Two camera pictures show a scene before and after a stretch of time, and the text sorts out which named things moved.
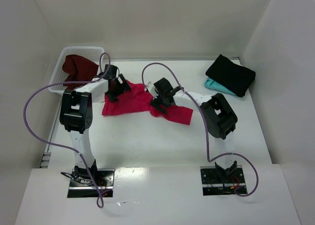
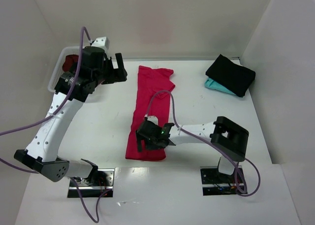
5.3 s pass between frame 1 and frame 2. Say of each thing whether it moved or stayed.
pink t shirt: moved
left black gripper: moved
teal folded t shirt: stayed
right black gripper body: moved
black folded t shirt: stayed
